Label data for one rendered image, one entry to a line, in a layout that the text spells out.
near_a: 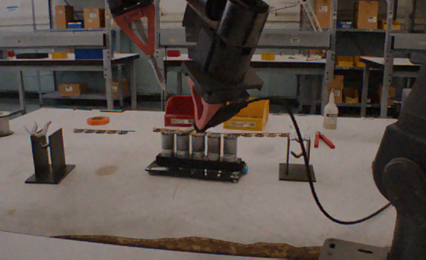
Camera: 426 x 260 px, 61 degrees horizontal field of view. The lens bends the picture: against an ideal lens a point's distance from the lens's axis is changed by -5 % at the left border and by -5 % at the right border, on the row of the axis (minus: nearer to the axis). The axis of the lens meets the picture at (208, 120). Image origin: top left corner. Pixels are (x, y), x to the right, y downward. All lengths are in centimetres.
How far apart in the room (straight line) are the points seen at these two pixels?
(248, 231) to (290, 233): 5
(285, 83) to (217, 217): 460
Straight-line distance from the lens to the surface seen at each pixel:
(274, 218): 51
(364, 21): 474
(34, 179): 67
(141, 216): 52
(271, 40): 288
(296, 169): 67
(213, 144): 64
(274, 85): 506
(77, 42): 324
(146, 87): 530
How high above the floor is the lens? 99
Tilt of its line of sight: 14 degrees down
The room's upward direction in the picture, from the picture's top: straight up
